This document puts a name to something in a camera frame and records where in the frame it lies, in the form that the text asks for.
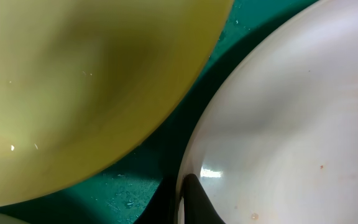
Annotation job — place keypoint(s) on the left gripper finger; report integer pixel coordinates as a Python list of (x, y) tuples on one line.
[(198, 209)]

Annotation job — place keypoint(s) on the white plate with stain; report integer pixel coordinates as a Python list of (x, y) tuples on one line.
[(278, 142)]

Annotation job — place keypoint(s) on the yellow-green plate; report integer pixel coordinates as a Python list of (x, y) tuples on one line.
[(83, 82)]

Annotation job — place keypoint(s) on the teal plastic tray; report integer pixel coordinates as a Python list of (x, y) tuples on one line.
[(139, 188)]

